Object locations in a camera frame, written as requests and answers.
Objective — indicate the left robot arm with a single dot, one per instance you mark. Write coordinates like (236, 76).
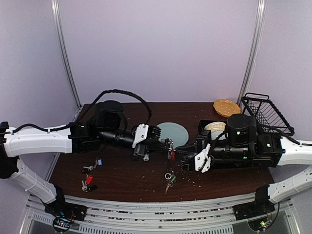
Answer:
(108, 127)

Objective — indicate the black wire dish rack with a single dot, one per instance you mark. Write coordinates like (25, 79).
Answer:
(261, 130)

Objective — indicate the blue key tag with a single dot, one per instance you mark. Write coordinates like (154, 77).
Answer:
(99, 162)

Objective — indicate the red key tag with key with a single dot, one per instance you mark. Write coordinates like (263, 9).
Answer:
(171, 152)

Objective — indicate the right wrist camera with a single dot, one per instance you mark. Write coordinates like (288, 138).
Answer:
(200, 162)

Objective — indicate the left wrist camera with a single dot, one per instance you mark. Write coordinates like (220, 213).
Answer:
(145, 132)

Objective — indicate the black key tag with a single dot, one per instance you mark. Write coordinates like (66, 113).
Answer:
(92, 188)

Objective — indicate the silver key near black tag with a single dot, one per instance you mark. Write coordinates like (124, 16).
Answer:
(84, 186)

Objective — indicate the pale green key tag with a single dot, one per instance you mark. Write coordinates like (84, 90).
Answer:
(146, 157)

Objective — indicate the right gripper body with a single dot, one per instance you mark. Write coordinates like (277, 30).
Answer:
(203, 145)

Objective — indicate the aluminium post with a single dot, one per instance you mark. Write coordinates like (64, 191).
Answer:
(64, 54)
(255, 45)

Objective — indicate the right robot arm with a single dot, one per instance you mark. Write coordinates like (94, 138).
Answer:
(295, 153)

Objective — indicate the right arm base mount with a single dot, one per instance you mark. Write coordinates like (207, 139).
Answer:
(259, 214)

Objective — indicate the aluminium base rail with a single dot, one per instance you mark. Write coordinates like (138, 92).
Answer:
(213, 216)

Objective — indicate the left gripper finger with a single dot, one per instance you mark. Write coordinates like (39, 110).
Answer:
(157, 148)
(162, 142)

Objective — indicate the left aluminium post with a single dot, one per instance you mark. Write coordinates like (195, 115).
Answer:
(64, 54)

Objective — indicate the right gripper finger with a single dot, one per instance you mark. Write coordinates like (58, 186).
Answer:
(185, 152)
(189, 146)

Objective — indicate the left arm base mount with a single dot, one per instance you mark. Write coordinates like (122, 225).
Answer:
(64, 213)

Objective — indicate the right aluminium post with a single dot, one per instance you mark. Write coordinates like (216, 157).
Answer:
(255, 45)

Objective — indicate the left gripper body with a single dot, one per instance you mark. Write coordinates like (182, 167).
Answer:
(139, 149)

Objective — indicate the orange dotted plate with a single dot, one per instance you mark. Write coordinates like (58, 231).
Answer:
(226, 108)

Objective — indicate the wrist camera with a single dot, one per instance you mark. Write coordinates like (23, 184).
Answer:
(145, 132)
(200, 162)

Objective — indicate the light blue flower plate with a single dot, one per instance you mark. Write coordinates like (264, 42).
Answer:
(176, 132)

